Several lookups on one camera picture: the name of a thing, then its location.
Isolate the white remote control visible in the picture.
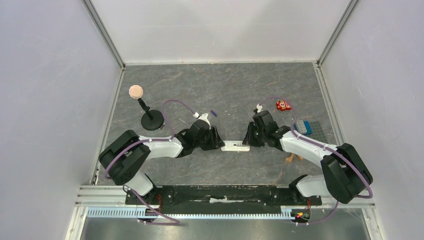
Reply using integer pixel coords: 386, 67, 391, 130
220, 140, 251, 153

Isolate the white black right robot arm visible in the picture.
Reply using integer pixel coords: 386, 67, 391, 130
243, 110, 373, 204

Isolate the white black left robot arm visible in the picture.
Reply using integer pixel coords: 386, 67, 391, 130
98, 120, 225, 204

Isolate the wooden toy piece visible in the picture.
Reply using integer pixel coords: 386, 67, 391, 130
285, 153, 304, 163

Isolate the blue grey toy brick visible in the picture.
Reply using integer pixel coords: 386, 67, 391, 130
294, 119, 313, 136

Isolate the grey studded baseplate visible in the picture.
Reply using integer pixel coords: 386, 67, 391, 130
306, 121, 329, 144

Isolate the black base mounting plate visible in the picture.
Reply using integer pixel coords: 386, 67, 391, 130
143, 185, 322, 215

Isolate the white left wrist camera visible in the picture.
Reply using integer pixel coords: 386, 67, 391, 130
192, 112, 211, 126

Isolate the white slotted cable duct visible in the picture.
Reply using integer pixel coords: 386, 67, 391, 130
86, 207, 293, 220

